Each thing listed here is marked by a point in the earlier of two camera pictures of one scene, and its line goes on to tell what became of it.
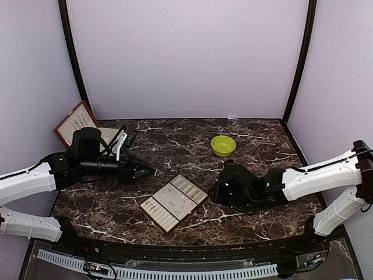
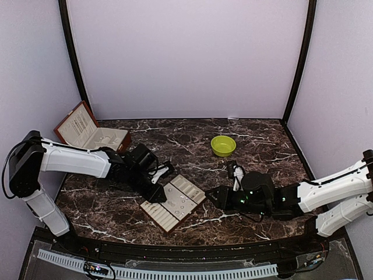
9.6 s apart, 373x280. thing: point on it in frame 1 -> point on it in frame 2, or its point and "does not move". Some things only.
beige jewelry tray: (173, 203) does not move
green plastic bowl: (222, 146) does not move
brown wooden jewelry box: (81, 116) does not move
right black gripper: (217, 195) -> (223, 199)
